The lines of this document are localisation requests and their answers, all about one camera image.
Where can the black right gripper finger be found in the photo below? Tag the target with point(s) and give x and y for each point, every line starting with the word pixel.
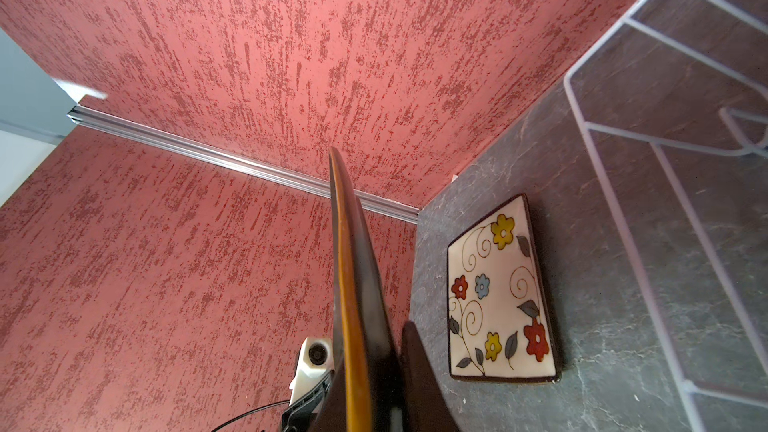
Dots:
pixel 426 407

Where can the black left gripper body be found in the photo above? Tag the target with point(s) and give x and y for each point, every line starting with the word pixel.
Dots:
pixel 300 415

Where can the dark square plate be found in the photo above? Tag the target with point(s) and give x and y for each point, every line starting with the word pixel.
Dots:
pixel 367 391

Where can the floral square plate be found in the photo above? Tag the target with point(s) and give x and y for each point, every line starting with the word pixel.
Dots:
pixel 499 325

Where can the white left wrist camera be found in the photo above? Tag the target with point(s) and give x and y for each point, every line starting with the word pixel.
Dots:
pixel 314 360

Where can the aluminium left corner post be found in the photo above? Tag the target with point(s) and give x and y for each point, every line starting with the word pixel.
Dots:
pixel 134 131

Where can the white wire dish rack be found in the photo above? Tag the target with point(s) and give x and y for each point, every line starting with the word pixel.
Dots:
pixel 671 103

